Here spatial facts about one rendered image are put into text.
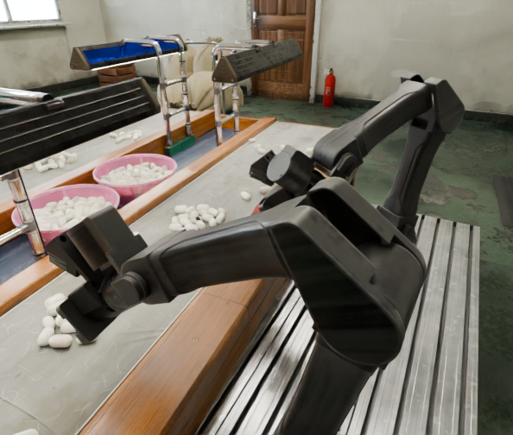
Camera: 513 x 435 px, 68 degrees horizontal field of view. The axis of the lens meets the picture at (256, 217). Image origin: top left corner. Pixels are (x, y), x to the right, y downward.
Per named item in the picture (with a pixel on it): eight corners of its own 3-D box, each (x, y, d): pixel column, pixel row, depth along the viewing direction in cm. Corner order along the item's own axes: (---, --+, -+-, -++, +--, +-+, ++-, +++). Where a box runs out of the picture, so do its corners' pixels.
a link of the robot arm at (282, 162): (281, 189, 64) (323, 129, 62) (259, 172, 71) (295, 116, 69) (323, 214, 71) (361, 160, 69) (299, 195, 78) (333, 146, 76)
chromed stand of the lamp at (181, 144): (195, 142, 174) (186, 36, 152) (170, 157, 159) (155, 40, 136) (161, 137, 181) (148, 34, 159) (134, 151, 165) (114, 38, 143)
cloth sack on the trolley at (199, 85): (248, 107, 418) (247, 71, 399) (212, 123, 361) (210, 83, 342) (205, 101, 440) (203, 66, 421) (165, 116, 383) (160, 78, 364)
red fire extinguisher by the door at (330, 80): (334, 104, 514) (338, 66, 489) (331, 108, 500) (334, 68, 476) (325, 104, 520) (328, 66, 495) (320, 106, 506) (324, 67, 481)
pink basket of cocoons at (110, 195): (137, 212, 118) (132, 184, 113) (104, 264, 95) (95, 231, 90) (53, 210, 119) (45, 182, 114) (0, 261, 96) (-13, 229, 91)
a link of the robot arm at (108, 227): (47, 245, 47) (80, 210, 39) (103, 216, 53) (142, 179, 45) (101, 320, 48) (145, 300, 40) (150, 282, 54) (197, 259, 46)
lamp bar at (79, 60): (187, 51, 177) (186, 34, 174) (87, 71, 128) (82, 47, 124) (174, 50, 180) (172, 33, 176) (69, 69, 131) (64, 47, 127)
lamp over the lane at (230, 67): (302, 57, 158) (303, 38, 154) (235, 84, 108) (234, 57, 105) (284, 56, 160) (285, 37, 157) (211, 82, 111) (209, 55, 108)
